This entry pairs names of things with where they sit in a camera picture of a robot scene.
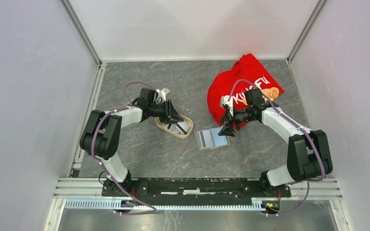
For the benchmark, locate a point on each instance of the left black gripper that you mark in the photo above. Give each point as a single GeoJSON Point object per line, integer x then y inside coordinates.
{"type": "Point", "coordinates": [170, 113]}

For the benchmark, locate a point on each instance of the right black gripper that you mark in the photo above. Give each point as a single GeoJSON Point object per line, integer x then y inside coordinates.
{"type": "Point", "coordinates": [227, 130]}

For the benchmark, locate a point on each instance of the beige oval tray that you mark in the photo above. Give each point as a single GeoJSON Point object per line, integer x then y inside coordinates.
{"type": "Point", "coordinates": [186, 119]}

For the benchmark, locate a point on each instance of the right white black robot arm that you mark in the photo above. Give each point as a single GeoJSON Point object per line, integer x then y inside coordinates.
{"type": "Point", "coordinates": [308, 154]}

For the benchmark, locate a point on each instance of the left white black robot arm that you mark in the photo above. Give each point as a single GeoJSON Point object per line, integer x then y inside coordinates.
{"type": "Point", "coordinates": [101, 135]}

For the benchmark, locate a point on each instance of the red kung fu t-shirt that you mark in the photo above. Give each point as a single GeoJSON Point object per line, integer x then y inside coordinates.
{"type": "Point", "coordinates": [245, 74]}

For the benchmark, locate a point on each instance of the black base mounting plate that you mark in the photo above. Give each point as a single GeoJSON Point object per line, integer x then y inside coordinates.
{"type": "Point", "coordinates": [204, 191]}

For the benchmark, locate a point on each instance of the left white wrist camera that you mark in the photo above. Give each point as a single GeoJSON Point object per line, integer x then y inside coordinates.
{"type": "Point", "coordinates": [161, 95]}

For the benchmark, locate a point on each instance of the aluminium frame rail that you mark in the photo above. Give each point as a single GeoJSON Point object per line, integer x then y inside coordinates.
{"type": "Point", "coordinates": [87, 194]}

